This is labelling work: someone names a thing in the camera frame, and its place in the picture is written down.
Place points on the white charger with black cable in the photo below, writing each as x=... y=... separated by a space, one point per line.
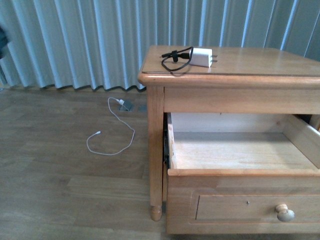
x=201 y=57

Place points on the drawer wooden knob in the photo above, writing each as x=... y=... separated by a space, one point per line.
x=284 y=214

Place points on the closed grey floor socket cover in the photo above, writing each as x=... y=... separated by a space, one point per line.
x=142 y=108

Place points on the open grey floor socket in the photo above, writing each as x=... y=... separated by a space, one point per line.
x=125 y=106

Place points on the wooden nightstand cabinet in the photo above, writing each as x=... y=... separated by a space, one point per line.
x=243 y=80

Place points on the pale green curtain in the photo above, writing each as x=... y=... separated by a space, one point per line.
x=98 y=43

